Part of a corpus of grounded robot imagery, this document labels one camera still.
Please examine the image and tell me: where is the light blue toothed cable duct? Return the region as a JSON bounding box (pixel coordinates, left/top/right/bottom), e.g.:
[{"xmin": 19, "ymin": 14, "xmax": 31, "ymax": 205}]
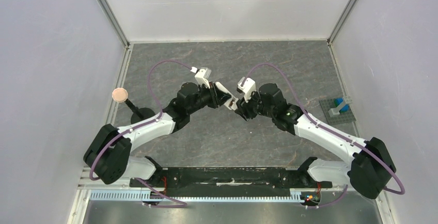
[{"xmin": 89, "ymin": 189, "xmax": 304, "ymax": 203}]

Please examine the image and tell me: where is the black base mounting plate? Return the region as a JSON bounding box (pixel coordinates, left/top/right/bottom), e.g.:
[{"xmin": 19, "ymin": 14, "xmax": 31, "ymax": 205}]
[{"xmin": 146, "ymin": 167, "xmax": 333, "ymax": 197}]

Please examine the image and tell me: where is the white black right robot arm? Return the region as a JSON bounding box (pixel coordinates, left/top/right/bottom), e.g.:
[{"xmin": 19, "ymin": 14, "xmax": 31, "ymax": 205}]
[{"xmin": 235, "ymin": 78, "xmax": 396, "ymax": 199}]

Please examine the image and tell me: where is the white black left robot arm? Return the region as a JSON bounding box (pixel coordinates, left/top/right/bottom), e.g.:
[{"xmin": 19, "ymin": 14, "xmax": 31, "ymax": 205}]
[{"xmin": 83, "ymin": 82, "xmax": 236, "ymax": 187}]

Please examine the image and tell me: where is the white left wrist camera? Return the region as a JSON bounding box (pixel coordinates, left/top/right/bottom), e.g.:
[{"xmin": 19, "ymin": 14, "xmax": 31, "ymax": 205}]
[{"xmin": 190, "ymin": 67, "xmax": 212, "ymax": 89}]

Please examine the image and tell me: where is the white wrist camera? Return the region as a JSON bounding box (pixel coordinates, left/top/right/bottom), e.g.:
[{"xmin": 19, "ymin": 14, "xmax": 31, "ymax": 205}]
[
  {"xmin": 190, "ymin": 67, "xmax": 212, "ymax": 89},
  {"xmin": 237, "ymin": 77, "xmax": 256, "ymax": 103}
]

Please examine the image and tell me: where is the grey lego baseplate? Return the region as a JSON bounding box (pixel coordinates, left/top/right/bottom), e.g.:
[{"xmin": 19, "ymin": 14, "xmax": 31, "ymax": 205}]
[{"xmin": 319, "ymin": 96, "xmax": 356, "ymax": 125}]

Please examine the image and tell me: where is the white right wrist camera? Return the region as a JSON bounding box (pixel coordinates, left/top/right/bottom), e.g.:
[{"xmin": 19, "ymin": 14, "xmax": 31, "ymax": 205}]
[{"xmin": 237, "ymin": 77, "xmax": 256, "ymax": 103}]

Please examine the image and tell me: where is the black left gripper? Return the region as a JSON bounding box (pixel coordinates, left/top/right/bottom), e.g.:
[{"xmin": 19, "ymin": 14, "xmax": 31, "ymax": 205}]
[{"xmin": 187, "ymin": 81, "xmax": 231, "ymax": 115}]

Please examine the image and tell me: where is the red and white remote control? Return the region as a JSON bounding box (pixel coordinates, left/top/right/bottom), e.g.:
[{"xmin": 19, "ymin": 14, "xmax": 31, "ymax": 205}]
[{"xmin": 214, "ymin": 82, "xmax": 238, "ymax": 111}]

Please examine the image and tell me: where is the black stand with pink knob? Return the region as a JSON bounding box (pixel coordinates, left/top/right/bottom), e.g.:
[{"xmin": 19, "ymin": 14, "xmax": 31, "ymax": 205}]
[{"xmin": 112, "ymin": 88, "xmax": 155, "ymax": 124}]

